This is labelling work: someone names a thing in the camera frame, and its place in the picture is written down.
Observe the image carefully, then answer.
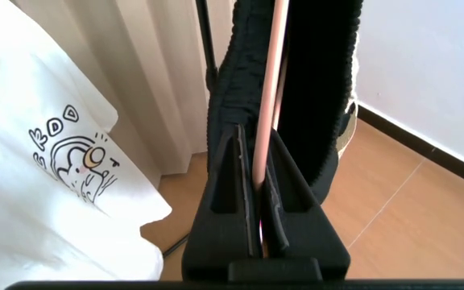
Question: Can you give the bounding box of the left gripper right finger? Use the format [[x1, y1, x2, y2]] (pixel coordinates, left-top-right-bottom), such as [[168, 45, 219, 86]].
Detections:
[[260, 128, 352, 282]]

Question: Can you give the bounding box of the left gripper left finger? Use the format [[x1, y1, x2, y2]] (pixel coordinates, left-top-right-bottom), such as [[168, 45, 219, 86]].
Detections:
[[181, 123, 262, 282]]

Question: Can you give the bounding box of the black garment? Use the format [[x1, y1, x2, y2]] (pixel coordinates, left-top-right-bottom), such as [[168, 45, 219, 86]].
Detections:
[[206, 0, 365, 205]]

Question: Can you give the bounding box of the pink clothes hanger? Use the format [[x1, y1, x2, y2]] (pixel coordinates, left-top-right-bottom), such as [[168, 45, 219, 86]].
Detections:
[[251, 0, 291, 191]]

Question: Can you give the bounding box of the white garment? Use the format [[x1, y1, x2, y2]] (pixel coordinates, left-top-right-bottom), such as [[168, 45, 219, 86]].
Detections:
[[0, 0, 174, 282]]

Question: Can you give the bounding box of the white laundry basket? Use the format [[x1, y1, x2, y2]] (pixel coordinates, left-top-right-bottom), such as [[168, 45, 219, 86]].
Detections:
[[335, 102, 358, 159]]

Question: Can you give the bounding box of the black clothes rack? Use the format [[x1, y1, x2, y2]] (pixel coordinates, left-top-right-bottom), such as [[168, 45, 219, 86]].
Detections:
[[161, 0, 219, 259]]

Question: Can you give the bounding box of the beige curtain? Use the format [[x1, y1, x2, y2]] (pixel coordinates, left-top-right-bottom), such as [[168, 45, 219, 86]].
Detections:
[[12, 0, 237, 189]]

